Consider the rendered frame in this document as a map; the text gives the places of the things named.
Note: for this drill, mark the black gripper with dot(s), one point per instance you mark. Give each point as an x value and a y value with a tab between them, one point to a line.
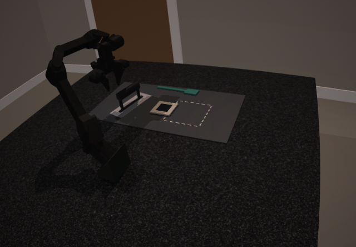
108	65

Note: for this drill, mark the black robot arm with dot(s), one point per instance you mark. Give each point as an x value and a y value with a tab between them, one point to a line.
88	127

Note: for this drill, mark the tan square tile with black center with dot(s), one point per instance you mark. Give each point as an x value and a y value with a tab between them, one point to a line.
164	108

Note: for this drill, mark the green small trowel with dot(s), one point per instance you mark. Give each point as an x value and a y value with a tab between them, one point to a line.
187	91

